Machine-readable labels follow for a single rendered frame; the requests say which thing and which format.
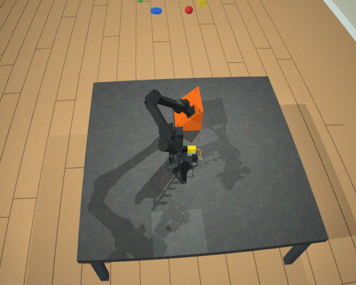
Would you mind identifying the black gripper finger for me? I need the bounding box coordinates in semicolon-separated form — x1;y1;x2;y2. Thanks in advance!
183;168;189;184
171;168;184;184

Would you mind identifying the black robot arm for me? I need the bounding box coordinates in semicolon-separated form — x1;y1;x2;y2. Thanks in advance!
144;90;198;163

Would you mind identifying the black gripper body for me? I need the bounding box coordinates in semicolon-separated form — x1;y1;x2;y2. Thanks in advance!
166;150;193;170

